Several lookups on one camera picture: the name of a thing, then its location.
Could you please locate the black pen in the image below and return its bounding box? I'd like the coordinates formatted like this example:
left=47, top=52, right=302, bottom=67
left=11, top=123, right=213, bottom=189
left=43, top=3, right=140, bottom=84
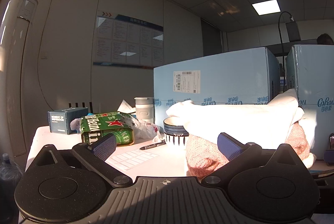
left=139, top=140, right=167, bottom=150

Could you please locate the grey door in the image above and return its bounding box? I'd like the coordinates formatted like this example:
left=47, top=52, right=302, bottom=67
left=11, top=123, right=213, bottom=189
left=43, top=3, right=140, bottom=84
left=201, top=18, right=225, bottom=56

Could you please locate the black device cable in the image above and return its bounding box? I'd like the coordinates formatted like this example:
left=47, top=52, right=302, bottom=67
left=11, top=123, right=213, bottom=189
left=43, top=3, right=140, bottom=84
left=278, top=11, right=292, bottom=75

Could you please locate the blue striped ceramic bowl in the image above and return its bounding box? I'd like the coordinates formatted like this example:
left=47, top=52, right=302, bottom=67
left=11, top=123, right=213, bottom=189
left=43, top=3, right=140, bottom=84
left=163, top=117, right=190, bottom=147

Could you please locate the wall notice board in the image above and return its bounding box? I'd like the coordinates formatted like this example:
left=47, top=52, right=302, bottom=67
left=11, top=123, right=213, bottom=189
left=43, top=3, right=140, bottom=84
left=92, top=10, right=164, bottom=69

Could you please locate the white standing air conditioner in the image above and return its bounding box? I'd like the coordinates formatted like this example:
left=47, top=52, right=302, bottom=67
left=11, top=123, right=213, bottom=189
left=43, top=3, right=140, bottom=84
left=0, top=0, right=38, bottom=157

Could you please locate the pink knit sweater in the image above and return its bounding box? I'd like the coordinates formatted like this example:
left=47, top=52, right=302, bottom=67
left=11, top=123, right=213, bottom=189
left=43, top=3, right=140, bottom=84
left=185, top=123, right=311, bottom=179

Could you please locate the ceiling light panel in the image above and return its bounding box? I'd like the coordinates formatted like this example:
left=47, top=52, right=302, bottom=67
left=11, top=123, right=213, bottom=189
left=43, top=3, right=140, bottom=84
left=252, top=0, right=282, bottom=15

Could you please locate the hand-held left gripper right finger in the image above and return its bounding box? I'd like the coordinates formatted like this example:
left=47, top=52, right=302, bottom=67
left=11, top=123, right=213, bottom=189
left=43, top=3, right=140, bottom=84
left=201, top=132, right=311, bottom=187

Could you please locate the white plastic bag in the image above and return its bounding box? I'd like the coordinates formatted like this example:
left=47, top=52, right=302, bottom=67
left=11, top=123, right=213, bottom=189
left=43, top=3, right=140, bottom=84
left=128, top=116, right=166, bottom=143

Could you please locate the black router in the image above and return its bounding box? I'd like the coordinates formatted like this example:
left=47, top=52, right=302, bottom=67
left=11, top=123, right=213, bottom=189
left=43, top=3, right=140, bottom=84
left=68, top=101, right=93, bottom=113

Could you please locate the white travel cup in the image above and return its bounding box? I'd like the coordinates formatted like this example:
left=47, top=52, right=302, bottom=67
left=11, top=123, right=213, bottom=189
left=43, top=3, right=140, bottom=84
left=134, top=97, right=154, bottom=124

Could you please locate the black mounted device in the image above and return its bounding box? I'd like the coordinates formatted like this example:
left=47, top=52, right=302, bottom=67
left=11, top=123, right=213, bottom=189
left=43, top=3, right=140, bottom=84
left=285, top=16, right=301, bottom=42

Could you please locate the white tissue paper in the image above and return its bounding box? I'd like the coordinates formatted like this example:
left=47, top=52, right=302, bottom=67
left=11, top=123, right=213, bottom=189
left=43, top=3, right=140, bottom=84
left=117, top=99, right=137, bottom=113

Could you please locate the grey office partition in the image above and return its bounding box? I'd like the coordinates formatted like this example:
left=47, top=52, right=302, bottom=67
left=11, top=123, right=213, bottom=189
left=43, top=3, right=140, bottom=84
left=266, top=38, right=320, bottom=57

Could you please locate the blue cardboard box with label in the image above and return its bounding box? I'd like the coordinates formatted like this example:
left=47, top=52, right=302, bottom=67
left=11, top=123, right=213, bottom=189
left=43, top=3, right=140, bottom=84
left=153, top=47, right=282, bottom=126

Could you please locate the white sticker sheet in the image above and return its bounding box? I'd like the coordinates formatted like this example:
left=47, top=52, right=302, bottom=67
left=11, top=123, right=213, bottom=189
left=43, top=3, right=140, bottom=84
left=106, top=149, right=159, bottom=172

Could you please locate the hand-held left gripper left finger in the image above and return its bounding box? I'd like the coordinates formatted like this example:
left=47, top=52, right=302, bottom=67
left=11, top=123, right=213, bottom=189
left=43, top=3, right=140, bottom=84
left=25, top=132, right=133, bottom=188

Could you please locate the clear water jug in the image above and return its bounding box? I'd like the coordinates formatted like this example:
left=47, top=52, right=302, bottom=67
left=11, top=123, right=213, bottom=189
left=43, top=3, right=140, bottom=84
left=0, top=153, right=24, bottom=224

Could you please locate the green beer carton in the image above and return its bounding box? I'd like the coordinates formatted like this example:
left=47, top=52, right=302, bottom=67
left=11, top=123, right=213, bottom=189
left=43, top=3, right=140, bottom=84
left=80, top=112, right=135, bottom=147

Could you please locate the white cloth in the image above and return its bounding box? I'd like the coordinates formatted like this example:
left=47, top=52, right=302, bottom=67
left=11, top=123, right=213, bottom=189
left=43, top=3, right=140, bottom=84
left=166, top=89, right=317, bottom=169

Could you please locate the small dark blue box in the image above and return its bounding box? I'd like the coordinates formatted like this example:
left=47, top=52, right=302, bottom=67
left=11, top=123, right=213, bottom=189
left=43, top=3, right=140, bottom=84
left=47, top=107, right=88, bottom=135

